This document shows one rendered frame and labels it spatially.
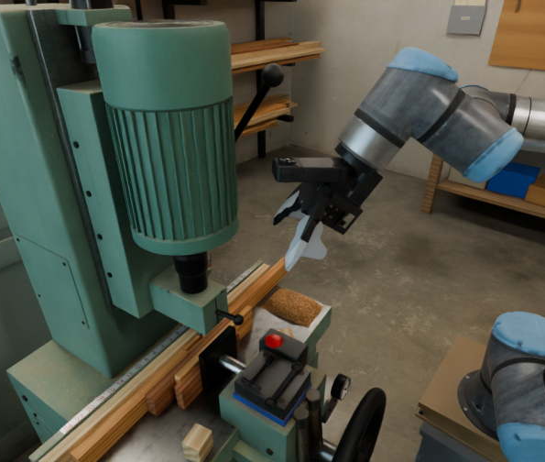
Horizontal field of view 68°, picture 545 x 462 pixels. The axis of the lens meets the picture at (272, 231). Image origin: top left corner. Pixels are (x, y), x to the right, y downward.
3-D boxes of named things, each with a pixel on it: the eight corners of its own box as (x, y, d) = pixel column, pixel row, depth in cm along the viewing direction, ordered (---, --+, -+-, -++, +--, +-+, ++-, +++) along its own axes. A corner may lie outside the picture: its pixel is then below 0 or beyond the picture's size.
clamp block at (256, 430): (284, 471, 66) (285, 438, 61) (219, 429, 72) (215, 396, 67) (324, 404, 76) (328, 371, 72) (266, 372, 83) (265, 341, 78)
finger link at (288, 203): (293, 236, 78) (323, 219, 71) (268, 222, 76) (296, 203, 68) (297, 222, 79) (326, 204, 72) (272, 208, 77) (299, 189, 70)
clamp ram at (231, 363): (234, 408, 72) (231, 374, 67) (201, 389, 75) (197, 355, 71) (262, 373, 78) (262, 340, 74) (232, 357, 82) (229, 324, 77)
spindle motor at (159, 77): (190, 272, 58) (158, 30, 42) (110, 236, 66) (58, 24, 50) (259, 221, 71) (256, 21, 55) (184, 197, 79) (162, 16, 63)
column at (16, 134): (109, 383, 89) (-6, 10, 52) (49, 342, 99) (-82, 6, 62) (181, 322, 105) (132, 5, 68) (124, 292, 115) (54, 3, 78)
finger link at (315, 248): (320, 283, 63) (340, 229, 65) (288, 268, 60) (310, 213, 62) (309, 281, 65) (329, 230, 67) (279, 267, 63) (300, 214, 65)
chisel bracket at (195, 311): (206, 343, 74) (202, 307, 70) (152, 314, 81) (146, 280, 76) (231, 319, 80) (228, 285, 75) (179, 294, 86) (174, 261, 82)
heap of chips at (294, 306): (307, 327, 89) (308, 318, 88) (260, 307, 95) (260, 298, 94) (324, 306, 96) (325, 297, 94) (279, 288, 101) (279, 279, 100)
